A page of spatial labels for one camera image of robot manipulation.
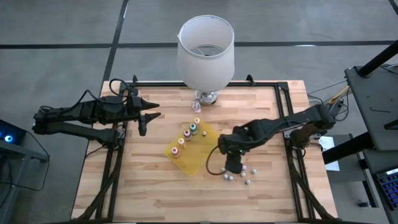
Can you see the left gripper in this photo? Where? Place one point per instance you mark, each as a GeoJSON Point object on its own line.
{"type": "Point", "coordinates": [134, 105]}

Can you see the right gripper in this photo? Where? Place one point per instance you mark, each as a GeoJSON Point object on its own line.
{"type": "Point", "coordinates": [233, 161]}

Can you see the dark red food coloring bottle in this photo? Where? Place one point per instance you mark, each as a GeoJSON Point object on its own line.
{"type": "Point", "coordinates": [186, 133]}

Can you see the orange food coloring bottle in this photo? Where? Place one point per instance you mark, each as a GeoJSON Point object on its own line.
{"type": "Point", "coordinates": [181, 142]}

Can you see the green cap food coloring bottle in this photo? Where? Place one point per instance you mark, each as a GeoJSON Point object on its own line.
{"type": "Point", "coordinates": [192, 127]}

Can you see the yellow cap food coloring bottle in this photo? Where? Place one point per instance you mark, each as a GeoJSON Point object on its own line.
{"type": "Point", "coordinates": [196, 120]}

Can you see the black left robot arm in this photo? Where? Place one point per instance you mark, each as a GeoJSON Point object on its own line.
{"type": "Point", "coordinates": [77, 110]}

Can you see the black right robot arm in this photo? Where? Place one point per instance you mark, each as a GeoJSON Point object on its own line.
{"type": "Point", "coordinates": [280, 124]}

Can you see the yellow translucent plastic bin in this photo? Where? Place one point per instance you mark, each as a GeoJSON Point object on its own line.
{"type": "Point", "coordinates": [196, 155]}

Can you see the small clear plastic tag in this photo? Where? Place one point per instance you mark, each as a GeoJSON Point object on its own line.
{"type": "Point", "coordinates": [196, 107]}

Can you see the white shade table lamp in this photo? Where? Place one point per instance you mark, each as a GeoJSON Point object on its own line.
{"type": "Point", "coordinates": [205, 68]}

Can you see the white paper sheet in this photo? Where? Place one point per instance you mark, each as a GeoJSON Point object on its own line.
{"type": "Point", "coordinates": [328, 144]}

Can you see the black stand leg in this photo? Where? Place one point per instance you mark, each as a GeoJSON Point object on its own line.
{"type": "Point", "coordinates": [342, 152]}

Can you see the black power adapter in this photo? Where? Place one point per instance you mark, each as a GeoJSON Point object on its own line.
{"type": "Point", "coordinates": [339, 103]}

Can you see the grey equipment cart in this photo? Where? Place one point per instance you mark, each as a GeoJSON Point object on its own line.
{"type": "Point", "coordinates": [34, 157]}

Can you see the black computer with blue light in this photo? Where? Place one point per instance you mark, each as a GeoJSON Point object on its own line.
{"type": "Point", "coordinates": [9, 138]}

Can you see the grey side table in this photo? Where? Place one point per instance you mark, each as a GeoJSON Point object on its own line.
{"type": "Point", "coordinates": [373, 99]}

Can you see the backlit keyboard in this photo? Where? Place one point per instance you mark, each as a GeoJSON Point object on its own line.
{"type": "Point", "coordinates": [390, 188]}

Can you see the black diagonal pole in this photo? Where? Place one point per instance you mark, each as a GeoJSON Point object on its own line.
{"type": "Point", "coordinates": [377, 59]}

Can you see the black metal table frame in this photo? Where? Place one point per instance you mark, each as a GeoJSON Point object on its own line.
{"type": "Point", "coordinates": [273, 84]}

